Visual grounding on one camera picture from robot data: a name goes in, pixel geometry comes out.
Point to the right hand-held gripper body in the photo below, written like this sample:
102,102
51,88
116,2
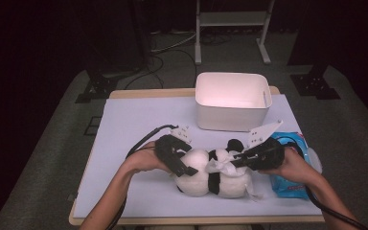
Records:
268,156

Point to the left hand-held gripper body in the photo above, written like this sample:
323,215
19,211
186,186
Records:
166,148

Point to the white wet wipe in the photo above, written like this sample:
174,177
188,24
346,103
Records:
225,163

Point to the panda plush toy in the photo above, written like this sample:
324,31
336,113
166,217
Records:
198,185

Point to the blue wet wipes pack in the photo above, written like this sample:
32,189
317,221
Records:
289,190

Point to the white storage box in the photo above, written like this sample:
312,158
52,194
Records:
233,96

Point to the person's left hand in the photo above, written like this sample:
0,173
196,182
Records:
142,158

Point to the person's right hand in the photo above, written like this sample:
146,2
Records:
292,167

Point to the dark floor socket plate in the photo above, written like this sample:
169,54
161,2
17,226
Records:
92,125

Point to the black stand base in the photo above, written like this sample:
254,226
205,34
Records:
97,87
314,86

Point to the white metal stand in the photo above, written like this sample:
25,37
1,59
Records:
233,19

